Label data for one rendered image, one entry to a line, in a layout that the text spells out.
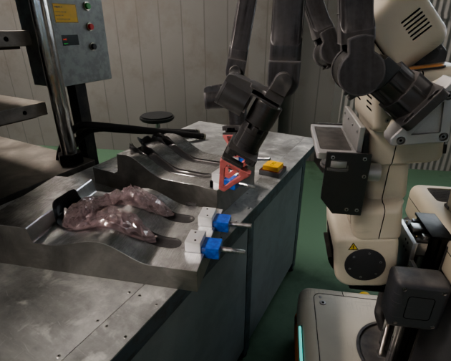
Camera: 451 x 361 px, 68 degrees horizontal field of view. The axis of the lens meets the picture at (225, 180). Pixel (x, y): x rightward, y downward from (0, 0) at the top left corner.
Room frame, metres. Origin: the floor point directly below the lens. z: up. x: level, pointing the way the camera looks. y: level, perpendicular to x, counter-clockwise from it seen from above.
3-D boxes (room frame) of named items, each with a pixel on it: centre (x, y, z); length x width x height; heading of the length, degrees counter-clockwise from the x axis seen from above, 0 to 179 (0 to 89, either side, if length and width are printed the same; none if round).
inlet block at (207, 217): (0.73, 0.00, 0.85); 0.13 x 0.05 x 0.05; 79
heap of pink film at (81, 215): (0.73, 0.27, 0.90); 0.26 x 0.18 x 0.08; 79
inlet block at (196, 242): (0.62, 0.02, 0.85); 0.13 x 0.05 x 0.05; 79
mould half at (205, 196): (1.07, 0.18, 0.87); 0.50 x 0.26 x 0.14; 61
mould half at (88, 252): (0.72, 0.28, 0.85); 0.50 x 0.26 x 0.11; 79
